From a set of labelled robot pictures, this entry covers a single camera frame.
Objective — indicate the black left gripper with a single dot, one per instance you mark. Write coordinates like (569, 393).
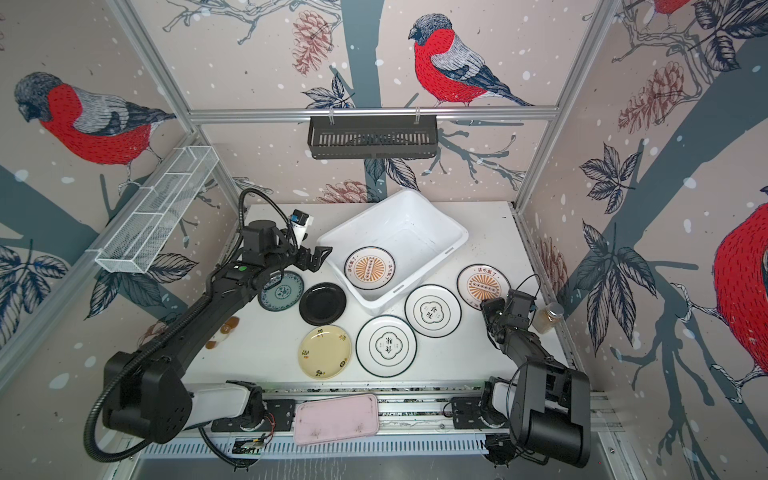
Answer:
(305, 263)

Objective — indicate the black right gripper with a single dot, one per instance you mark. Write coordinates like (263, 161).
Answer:
(490, 305)

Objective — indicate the orange sunburst plate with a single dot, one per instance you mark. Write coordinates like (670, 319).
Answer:
(369, 268)
(480, 282)

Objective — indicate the white plate black rim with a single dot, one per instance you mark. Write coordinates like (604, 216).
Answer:
(433, 311)
(386, 346)

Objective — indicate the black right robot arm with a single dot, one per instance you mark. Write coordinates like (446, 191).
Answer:
(546, 404)

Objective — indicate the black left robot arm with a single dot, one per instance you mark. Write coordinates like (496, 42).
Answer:
(144, 394)

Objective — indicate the white plastic bin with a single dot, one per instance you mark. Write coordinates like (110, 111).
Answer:
(415, 232)

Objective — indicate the small glass jar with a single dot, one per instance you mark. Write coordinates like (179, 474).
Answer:
(547, 317)

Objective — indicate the blue floral green plate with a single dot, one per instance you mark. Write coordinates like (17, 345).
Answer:
(283, 290)

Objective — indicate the yellow plate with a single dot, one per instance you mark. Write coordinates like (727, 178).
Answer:
(325, 352)

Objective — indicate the pink pad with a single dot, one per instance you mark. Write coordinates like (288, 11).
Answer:
(336, 419)

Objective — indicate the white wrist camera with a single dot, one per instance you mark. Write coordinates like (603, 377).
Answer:
(300, 222)

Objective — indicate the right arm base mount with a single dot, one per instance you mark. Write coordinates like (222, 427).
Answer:
(474, 411)

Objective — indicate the black hanging wire basket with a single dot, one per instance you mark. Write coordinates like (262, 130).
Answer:
(373, 137)

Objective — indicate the horizontal aluminium rail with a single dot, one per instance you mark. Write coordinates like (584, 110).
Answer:
(512, 113)

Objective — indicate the white mesh wire shelf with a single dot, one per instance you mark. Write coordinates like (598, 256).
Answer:
(141, 237)

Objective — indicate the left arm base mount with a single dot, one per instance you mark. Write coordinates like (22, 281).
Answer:
(262, 415)

